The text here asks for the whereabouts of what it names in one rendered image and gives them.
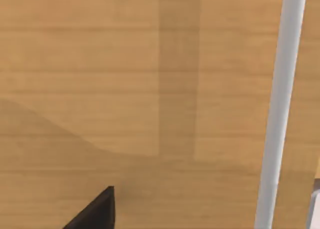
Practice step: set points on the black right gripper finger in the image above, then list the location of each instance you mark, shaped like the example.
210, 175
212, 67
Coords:
100, 211

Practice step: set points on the wooden door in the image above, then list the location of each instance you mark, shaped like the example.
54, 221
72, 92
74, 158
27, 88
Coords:
125, 76

